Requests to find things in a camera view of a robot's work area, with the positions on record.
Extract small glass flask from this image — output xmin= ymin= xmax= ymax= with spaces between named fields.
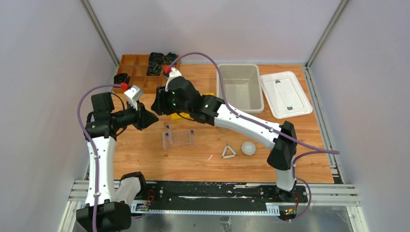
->
xmin=219 ymin=127 xmax=227 ymax=133

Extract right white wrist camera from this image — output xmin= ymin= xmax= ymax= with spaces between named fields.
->
xmin=165 ymin=67 xmax=182 ymax=92

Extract grey plastic bin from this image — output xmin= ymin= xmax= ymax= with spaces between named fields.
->
xmin=216 ymin=63 xmax=264 ymax=116

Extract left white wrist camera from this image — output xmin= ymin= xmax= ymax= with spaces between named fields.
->
xmin=124 ymin=85 xmax=144 ymax=111

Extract black cable bundle outside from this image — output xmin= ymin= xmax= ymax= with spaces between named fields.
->
xmin=114 ymin=73 xmax=131 ymax=87

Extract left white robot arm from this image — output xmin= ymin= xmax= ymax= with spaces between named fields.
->
xmin=76 ymin=89 xmax=158 ymax=232

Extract white plastic bin lid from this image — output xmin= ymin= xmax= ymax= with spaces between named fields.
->
xmin=260 ymin=71 xmax=313 ymax=119

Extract black cable bundle left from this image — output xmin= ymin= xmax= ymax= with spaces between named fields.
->
xmin=148 ymin=52 xmax=165 ymax=64

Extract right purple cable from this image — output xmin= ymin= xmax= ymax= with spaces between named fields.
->
xmin=163 ymin=52 xmax=340 ymax=223

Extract yellow test tube rack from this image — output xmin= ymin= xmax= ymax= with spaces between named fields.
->
xmin=170 ymin=93 xmax=215 ymax=121

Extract clear plastic tube rack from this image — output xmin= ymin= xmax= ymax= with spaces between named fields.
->
xmin=162 ymin=130 xmax=191 ymax=149

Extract black cable bundle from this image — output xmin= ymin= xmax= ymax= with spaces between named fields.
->
xmin=163 ymin=52 xmax=178 ymax=65
xmin=148 ymin=52 xmax=165 ymax=64
xmin=146 ymin=62 xmax=162 ymax=76

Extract wooden compartment tray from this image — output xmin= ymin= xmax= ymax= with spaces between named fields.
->
xmin=113 ymin=52 xmax=178 ymax=94

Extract black cable bundle right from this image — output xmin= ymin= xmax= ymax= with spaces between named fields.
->
xmin=163 ymin=52 xmax=178 ymax=65

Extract white clay triangle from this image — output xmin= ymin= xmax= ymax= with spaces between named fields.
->
xmin=221 ymin=145 xmax=236 ymax=159

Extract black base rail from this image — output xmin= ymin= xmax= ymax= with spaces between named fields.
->
xmin=131 ymin=181 xmax=310 ymax=220

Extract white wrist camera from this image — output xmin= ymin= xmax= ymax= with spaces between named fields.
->
xmin=124 ymin=85 xmax=144 ymax=111
xmin=165 ymin=67 xmax=182 ymax=92

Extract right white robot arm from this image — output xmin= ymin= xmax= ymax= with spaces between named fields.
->
xmin=151 ymin=76 xmax=297 ymax=202

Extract white porcelain dish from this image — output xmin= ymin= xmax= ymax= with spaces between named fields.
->
xmin=241 ymin=141 xmax=256 ymax=156

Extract black cable bundle lower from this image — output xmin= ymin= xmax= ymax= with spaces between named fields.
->
xmin=146 ymin=62 xmax=162 ymax=76

